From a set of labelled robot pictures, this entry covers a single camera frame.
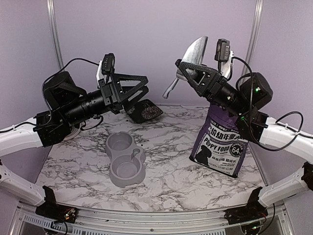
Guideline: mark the purple pet food bag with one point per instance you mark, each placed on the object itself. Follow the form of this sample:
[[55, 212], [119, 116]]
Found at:
[[219, 145]]

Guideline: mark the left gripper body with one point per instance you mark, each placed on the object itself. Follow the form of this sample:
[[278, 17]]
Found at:
[[79, 110]]

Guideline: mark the grey round plate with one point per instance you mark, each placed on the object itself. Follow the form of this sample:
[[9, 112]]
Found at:
[[75, 130]]

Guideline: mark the black floral square plate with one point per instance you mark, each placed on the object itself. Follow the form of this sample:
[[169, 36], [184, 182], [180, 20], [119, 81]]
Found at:
[[143, 111]]

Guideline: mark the front aluminium rail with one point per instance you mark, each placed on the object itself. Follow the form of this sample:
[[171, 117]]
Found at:
[[91, 221]]

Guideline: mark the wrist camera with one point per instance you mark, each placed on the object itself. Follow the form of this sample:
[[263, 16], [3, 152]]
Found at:
[[224, 58], [105, 68]]

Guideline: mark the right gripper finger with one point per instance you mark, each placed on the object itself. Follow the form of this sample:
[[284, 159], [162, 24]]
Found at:
[[191, 72], [203, 79]]

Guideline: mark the grey double pet bowl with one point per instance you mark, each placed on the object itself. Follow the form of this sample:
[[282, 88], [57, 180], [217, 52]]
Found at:
[[127, 160]]

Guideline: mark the metal food scoop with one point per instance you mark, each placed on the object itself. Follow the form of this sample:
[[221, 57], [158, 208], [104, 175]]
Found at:
[[194, 54]]

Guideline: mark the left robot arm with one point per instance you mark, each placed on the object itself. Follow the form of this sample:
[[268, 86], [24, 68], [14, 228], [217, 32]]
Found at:
[[50, 127]]

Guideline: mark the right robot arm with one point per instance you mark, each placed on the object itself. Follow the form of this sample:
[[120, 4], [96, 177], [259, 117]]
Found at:
[[271, 134]]

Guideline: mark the left aluminium frame post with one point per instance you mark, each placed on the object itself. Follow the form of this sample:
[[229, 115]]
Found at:
[[54, 32]]

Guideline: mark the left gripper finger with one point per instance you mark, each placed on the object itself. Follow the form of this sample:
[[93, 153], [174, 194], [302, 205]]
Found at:
[[120, 80], [133, 97]]

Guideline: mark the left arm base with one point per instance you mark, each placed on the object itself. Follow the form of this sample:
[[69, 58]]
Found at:
[[60, 214]]

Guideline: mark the right aluminium frame post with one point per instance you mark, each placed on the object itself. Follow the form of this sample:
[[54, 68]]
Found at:
[[254, 30]]

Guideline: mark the aluminium frame post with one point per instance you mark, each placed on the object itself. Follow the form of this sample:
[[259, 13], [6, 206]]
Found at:
[[54, 32], [254, 30]]

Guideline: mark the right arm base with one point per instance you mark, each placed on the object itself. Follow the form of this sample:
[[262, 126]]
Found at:
[[242, 214]]

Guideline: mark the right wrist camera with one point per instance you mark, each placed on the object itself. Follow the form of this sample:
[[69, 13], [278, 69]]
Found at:
[[224, 58]]

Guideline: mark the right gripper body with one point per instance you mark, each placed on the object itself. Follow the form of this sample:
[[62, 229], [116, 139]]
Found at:
[[236, 106]]

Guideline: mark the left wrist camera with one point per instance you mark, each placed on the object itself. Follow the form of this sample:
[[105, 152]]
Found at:
[[105, 68]]

